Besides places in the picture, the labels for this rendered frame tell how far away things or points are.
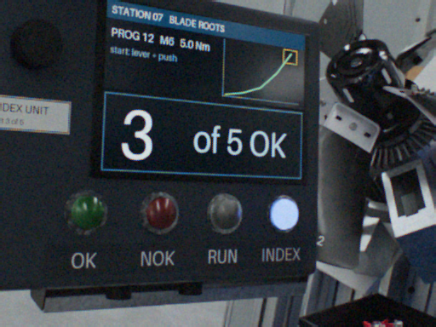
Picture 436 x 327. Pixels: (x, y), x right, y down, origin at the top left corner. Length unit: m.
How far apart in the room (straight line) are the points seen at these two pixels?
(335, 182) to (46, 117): 0.80
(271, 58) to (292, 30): 0.03
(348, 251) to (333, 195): 0.10
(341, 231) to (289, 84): 0.63
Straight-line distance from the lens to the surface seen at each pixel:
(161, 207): 0.44
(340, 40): 1.48
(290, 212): 0.50
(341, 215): 1.14
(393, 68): 1.25
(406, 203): 1.19
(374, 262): 1.26
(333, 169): 1.18
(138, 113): 0.44
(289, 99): 0.51
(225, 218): 0.47
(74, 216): 0.42
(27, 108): 0.42
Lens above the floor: 1.23
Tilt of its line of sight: 7 degrees down
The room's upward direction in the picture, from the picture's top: 10 degrees clockwise
